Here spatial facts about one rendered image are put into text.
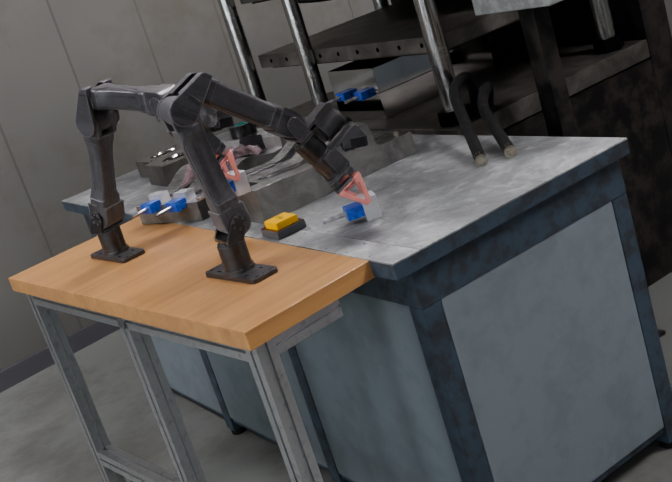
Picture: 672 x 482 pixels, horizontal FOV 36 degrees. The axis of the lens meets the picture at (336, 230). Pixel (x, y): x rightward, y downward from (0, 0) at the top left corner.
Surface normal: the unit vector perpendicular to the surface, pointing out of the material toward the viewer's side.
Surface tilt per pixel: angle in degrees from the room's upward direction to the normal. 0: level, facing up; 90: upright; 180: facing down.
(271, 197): 90
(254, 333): 90
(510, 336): 90
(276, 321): 90
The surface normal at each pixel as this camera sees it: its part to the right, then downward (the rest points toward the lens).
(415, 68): 0.54, 0.08
